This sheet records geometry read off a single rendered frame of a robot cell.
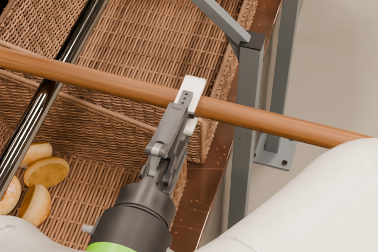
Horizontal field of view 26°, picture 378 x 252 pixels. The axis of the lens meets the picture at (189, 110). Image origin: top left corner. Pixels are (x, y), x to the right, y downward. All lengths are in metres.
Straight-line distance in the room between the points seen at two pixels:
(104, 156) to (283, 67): 0.68
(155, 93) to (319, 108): 1.62
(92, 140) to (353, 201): 1.29
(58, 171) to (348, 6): 1.60
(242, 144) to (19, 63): 0.71
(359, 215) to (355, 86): 2.29
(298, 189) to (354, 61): 2.35
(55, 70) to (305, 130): 0.36
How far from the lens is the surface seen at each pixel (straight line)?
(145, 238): 0.96
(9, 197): 1.75
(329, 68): 2.83
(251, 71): 1.59
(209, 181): 1.80
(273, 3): 2.18
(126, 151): 1.76
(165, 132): 1.03
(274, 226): 0.50
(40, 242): 0.77
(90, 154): 1.83
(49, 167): 1.76
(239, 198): 1.94
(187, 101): 1.09
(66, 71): 1.17
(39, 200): 1.71
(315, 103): 2.72
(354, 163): 0.53
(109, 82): 1.15
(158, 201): 1.00
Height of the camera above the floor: 2.06
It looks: 50 degrees down
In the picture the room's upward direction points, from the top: straight up
